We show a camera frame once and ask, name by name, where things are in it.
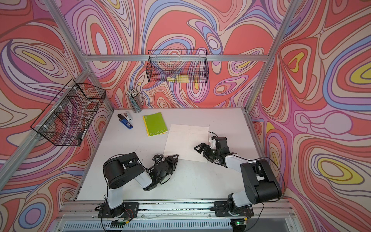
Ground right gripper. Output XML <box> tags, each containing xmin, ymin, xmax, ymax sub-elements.
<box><xmin>194</xmin><ymin>142</ymin><xmax>221</xmax><ymax>162</ymax></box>

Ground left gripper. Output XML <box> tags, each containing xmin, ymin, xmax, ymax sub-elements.
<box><xmin>157</xmin><ymin>155</ymin><xmax>180</xmax><ymax>185</ymax></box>

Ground orange cover notebook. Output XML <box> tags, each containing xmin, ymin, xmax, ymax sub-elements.
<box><xmin>163</xmin><ymin>124</ymin><xmax>209</xmax><ymax>162</ymax></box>

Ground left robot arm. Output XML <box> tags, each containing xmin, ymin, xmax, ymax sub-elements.
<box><xmin>99</xmin><ymin>152</ymin><xmax>179</xmax><ymax>219</ymax></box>

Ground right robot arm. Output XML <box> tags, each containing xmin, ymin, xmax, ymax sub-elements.
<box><xmin>194</xmin><ymin>136</ymin><xmax>283</xmax><ymax>217</ymax></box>

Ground mesh pencil cup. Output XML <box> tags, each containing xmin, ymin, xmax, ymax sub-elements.
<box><xmin>126</xmin><ymin>90</ymin><xmax>143</xmax><ymax>113</ymax></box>

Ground small white eraser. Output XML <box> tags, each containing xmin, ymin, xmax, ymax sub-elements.
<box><xmin>124</xmin><ymin>111</ymin><xmax>132</xmax><ymax>121</ymax></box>

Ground blue stapler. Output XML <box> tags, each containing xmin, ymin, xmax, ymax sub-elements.
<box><xmin>117</xmin><ymin>114</ymin><xmax>133</xmax><ymax>130</ymax></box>

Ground yellow sticky notes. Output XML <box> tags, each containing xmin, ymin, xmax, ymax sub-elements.
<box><xmin>166</xmin><ymin>74</ymin><xmax>189</xmax><ymax>83</ymax></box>

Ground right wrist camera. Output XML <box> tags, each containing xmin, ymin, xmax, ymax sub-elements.
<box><xmin>209</xmin><ymin>136</ymin><xmax>217</xmax><ymax>149</ymax></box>

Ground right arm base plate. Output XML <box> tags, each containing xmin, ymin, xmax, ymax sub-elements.
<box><xmin>209</xmin><ymin>201</ymin><xmax>254</xmax><ymax>218</ymax></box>

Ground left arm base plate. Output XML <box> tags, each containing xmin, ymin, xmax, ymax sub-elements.
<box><xmin>94</xmin><ymin>202</ymin><xmax>139</xmax><ymax>219</ymax></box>

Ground back wire basket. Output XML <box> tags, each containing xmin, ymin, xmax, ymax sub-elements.
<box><xmin>146</xmin><ymin>49</ymin><xmax>209</xmax><ymax>83</ymax></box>

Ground wire basket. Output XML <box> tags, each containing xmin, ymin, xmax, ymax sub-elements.
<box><xmin>31</xmin><ymin>80</ymin><xmax>106</xmax><ymax>147</ymax></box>
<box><xmin>146</xmin><ymin>49</ymin><xmax>209</xmax><ymax>83</ymax></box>

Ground left wire basket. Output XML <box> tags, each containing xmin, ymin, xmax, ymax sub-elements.
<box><xmin>31</xmin><ymin>80</ymin><xmax>106</xmax><ymax>147</ymax></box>

